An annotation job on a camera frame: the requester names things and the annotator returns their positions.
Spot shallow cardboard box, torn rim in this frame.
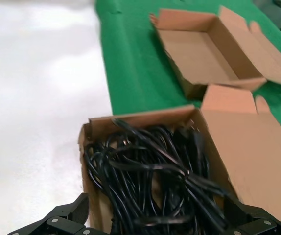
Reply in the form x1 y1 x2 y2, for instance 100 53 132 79
149 5 281 98

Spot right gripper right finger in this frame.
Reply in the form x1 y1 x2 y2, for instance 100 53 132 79
225 193 281 235

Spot green felt cloth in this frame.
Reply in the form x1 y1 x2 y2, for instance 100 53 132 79
95 0 281 140

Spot deep open cardboard box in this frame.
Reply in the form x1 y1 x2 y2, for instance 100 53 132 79
78 84 281 235

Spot tangled black power cables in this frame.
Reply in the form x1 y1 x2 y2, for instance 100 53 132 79
84 118 234 235

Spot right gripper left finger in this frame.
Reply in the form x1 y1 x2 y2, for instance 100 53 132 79
7 192 99 235

